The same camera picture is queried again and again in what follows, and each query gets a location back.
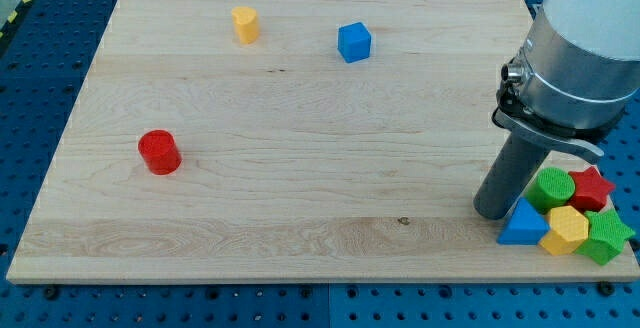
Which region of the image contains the wooden board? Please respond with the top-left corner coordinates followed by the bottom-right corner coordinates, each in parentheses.
top-left (7, 0), bottom-right (639, 284)

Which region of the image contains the green star block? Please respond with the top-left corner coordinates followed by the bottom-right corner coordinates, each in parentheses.
top-left (574, 209), bottom-right (636, 266)

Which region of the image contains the green cylinder block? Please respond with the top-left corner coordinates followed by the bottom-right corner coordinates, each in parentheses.
top-left (524, 167), bottom-right (576, 215)

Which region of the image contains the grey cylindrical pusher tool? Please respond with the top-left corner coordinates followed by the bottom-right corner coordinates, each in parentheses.
top-left (473, 133), bottom-right (549, 220)

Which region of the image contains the yellow heart block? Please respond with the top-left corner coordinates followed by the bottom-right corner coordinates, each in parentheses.
top-left (231, 6), bottom-right (260, 44)

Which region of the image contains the yellow hexagon block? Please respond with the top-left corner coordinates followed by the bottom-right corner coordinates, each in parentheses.
top-left (538, 206), bottom-right (589, 256)

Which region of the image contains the red cylinder block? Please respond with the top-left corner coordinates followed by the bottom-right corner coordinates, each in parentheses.
top-left (138, 130), bottom-right (182, 175)

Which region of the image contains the blue triangle block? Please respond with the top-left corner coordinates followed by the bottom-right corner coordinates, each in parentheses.
top-left (497, 197), bottom-right (550, 245)

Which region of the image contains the blue cube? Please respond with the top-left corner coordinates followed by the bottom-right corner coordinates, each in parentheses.
top-left (337, 22), bottom-right (372, 63)

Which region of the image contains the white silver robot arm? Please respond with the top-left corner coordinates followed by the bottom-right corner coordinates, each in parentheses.
top-left (473, 0), bottom-right (639, 220)

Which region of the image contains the red star block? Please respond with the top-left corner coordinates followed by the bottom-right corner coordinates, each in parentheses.
top-left (568, 166), bottom-right (616, 212)

